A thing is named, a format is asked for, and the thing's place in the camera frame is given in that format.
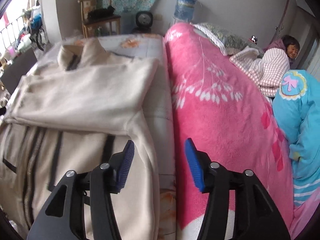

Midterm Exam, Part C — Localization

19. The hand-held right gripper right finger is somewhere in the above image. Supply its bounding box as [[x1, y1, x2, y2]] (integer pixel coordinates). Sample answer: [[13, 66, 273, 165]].
[[184, 138, 292, 240]]

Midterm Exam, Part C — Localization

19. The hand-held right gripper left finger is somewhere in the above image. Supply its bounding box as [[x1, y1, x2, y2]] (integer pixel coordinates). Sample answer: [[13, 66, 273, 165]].
[[27, 140, 135, 240]]

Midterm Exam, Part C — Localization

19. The cream jacket with black trim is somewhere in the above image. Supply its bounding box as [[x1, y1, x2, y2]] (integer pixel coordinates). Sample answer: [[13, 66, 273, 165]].
[[0, 37, 160, 240]]

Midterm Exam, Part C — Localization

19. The pile of clothes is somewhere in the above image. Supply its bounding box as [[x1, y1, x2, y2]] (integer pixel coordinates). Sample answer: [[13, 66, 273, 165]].
[[15, 10, 43, 53]]

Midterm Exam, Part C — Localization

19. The pink floral blanket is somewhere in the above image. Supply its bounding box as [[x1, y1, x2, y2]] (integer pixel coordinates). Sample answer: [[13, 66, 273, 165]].
[[162, 22, 300, 240]]

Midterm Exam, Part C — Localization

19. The bed with floral plaid sheet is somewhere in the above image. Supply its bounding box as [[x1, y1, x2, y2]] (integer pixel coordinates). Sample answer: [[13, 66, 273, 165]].
[[32, 34, 177, 240]]

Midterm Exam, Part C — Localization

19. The blue cartoon quilt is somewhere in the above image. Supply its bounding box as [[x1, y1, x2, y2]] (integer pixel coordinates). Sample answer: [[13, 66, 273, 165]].
[[272, 70, 320, 207]]

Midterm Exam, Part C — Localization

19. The pink white checkered cloth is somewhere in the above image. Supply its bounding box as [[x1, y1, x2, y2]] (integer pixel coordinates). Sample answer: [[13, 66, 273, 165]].
[[230, 47, 290, 96]]

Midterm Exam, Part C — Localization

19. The grey lace-trimmed pillow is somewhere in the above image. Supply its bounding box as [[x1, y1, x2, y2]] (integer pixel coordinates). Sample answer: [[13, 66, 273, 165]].
[[194, 22, 264, 55]]

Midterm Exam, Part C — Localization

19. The wooden chair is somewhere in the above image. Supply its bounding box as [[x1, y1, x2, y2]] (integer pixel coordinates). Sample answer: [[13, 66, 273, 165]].
[[79, 0, 122, 38]]

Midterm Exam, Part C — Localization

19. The black round fan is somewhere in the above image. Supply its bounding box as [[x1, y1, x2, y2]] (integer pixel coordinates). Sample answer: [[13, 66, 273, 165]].
[[136, 11, 153, 28]]

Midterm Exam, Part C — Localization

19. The black bag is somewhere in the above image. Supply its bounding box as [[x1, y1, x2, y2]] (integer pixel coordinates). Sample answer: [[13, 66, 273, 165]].
[[87, 6, 116, 20]]

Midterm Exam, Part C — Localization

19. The wheelchair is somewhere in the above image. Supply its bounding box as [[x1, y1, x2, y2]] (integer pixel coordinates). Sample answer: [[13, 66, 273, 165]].
[[29, 25, 47, 51]]

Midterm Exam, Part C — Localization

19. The blue water bottle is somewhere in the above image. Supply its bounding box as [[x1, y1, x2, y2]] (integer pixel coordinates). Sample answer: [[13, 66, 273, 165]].
[[174, 0, 198, 23]]

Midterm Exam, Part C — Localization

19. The white panelled door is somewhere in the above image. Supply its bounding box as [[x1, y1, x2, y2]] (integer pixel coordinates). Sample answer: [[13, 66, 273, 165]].
[[306, 20, 320, 78]]

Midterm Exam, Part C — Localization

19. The metal window railing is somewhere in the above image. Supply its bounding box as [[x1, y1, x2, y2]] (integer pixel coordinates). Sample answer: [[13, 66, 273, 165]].
[[0, 15, 28, 63]]

